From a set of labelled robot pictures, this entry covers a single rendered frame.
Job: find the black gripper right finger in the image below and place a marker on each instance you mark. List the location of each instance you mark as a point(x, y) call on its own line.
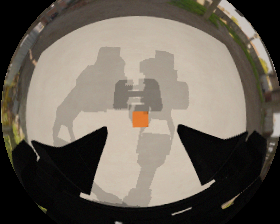
point(207, 153)

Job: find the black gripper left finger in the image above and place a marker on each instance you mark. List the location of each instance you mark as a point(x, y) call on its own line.
point(77, 160)

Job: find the orange block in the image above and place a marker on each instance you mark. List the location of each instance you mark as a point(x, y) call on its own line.
point(140, 119)

